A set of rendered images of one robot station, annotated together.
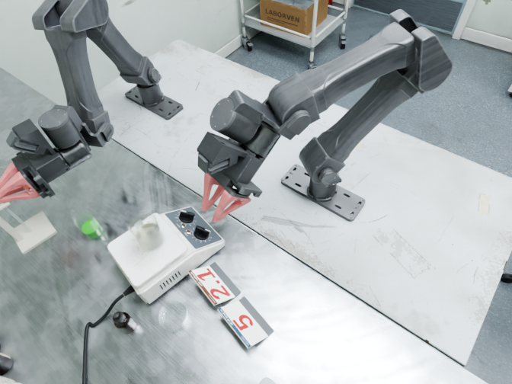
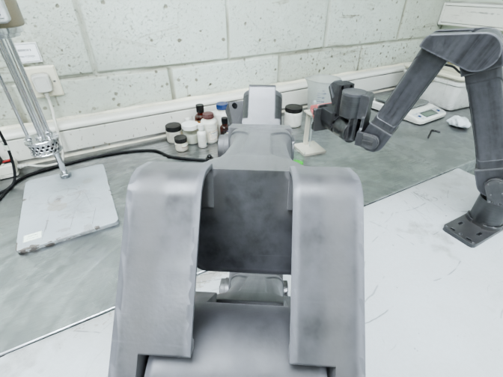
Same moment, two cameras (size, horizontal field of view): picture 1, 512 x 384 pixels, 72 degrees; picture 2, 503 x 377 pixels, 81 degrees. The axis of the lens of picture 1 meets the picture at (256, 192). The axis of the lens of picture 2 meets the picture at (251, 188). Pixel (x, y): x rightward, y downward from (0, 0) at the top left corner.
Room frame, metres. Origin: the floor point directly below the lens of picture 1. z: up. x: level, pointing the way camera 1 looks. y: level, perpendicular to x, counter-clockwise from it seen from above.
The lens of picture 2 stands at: (0.57, -0.37, 1.35)
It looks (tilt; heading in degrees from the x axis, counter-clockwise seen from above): 35 degrees down; 109
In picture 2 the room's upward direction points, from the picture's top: straight up
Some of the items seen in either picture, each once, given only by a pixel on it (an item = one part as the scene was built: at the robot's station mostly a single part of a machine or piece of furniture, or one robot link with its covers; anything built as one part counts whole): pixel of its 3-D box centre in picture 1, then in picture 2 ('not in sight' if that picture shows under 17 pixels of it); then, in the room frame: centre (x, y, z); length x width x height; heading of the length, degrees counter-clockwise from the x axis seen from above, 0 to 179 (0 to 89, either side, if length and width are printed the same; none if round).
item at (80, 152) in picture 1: (72, 150); (347, 126); (0.57, 0.39, 1.05); 0.07 x 0.06 x 0.07; 129
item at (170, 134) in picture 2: not in sight; (174, 132); (0.00, 0.44, 0.93); 0.05 x 0.05 x 0.06
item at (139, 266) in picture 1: (147, 248); not in sight; (0.35, 0.22, 0.98); 0.12 x 0.12 x 0.01; 37
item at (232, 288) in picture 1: (214, 282); not in sight; (0.29, 0.10, 0.92); 0.09 x 0.06 x 0.04; 36
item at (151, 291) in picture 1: (164, 250); not in sight; (0.36, 0.20, 0.94); 0.22 x 0.13 x 0.08; 127
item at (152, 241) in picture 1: (148, 232); not in sight; (0.36, 0.21, 1.02); 0.06 x 0.05 x 0.08; 74
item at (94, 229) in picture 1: (89, 225); (296, 161); (0.45, 0.38, 0.93); 0.04 x 0.04 x 0.06
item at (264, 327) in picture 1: (245, 320); not in sight; (0.21, 0.04, 0.92); 0.09 x 0.06 x 0.04; 36
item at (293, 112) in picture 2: not in sight; (293, 115); (0.36, 0.71, 0.94); 0.07 x 0.07 x 0.07
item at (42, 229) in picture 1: (17, 218); (311, 131); (0.46, 0.53, 0.96); 0.08 x 0.08 x 0.13; 39
